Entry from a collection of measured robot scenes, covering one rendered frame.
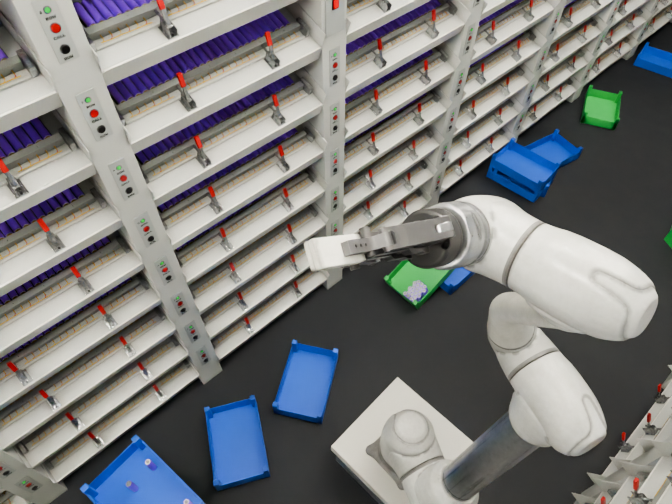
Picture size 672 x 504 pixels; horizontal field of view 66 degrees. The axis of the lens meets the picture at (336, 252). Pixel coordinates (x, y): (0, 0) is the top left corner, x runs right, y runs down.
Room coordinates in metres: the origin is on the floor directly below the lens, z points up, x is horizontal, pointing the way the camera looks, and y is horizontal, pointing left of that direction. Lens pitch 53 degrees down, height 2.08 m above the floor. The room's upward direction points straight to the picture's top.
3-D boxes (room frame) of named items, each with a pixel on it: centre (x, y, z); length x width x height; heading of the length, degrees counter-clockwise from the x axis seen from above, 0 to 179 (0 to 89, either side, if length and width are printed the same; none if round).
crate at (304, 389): (0.88, 0.12, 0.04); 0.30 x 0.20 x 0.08; 167
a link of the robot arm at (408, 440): (0.53, -0.23, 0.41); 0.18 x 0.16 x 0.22; 24
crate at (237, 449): (0.64, 0.38, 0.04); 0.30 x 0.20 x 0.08; 15
